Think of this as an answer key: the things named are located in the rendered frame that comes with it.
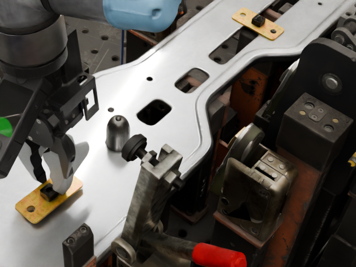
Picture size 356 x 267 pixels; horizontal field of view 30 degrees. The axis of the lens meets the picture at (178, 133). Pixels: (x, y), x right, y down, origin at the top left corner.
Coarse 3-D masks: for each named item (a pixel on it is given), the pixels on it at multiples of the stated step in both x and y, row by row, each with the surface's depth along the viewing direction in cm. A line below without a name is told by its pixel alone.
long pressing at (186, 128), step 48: (240, 0) 112; (336, 0) 114; (192, 48) 103; (288, 48) 104; (144, 96) 95; (192, 96) 96; (96, 144) 89; (192, 144) 90; (0, 192) 82; (96, 192) 84; (0, 240) 78; (48, 240) 79; (96, 240) 79
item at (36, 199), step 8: (48, 184) 81; (72, 184) 83; (80, 184) 83; (32, 192) 81; (40, 192) 81; (56, 192) 81; (72, 192) 82; (24, 200) 80; (32, 200) 81; (40, 200) 81; (48, 200) 81; (56, 200) 81; (64, 200) 81; (16, 208) 80; (24, 208) 80; (40, 208) 80; (48, 208) 80; (24, 216) 79; (32, 216) 79; (40, 216) 79
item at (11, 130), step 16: (16, 80) 68; (32, 80) 68; (0, 96) 68; (16, 96) 67; (32, 96) 67; (0, 112) 67; (16, 112) 67; (32, 112) 68; (0, 128) 67; (16, 128) 66; (0, 144) 66; (16, 144) 67; (0, 160) 66; (0, 176) 67
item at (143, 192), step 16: (128, 144) 61; (144, 144) 62; (128, 160) 62; (144, 160) 61; (160, 160) 63; (176, 160) 61; (144, 176) 60; (160, 176) 59; (176, 176) 61; (144, 192) 62; (160, 192) 63; (144, 208) 64; (160, 208) 67; (128, 224) 68; (144, 224) 66; (128, 240) 70
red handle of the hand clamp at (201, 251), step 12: (144, 240) 70; (156, 240) 69; (168, 240) 69; (180, 240) 68; (168, 252) 68; (180, 252) 67; (192, 252) 65; (204, 252) 64; (216, 252) 63; (228, 252) 63; (240, 252) 62; (204, 264) 64; (216, 264) 63; (228, 264) 62; (240, 264) 62
